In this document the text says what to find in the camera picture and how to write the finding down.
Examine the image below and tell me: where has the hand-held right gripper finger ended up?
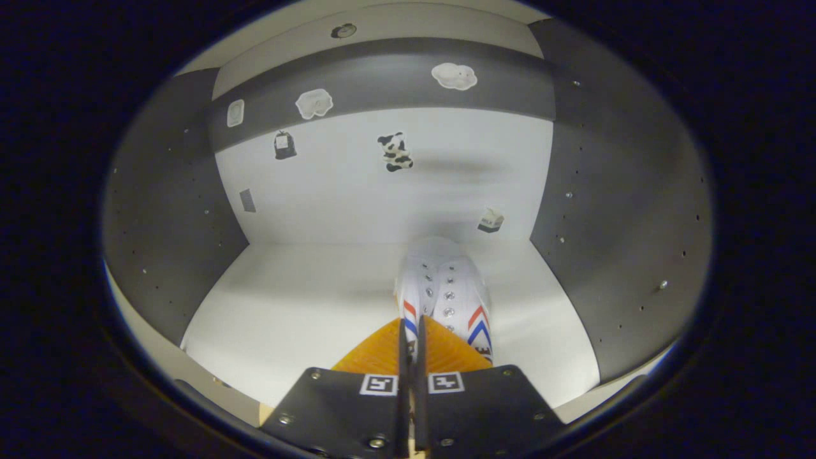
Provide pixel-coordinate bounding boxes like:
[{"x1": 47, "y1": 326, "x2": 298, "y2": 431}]
[
  {"x1": 413, "y1": 314, "x2": 566, "y2": 459},
  {"x1": 260, "y1": 317, "x2": 412, "y2": 459}
]

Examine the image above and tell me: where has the white canvas shoe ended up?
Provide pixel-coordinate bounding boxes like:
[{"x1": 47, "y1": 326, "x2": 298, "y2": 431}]
[{"x1": 393, "y1": 237, "x2": 495, "y2": 365}]

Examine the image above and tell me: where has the white shoe cabinet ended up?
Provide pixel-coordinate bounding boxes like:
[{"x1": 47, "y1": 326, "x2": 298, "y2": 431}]
[{"x1": 102, "y1": 0, "x2": 715, "y2": 434}]

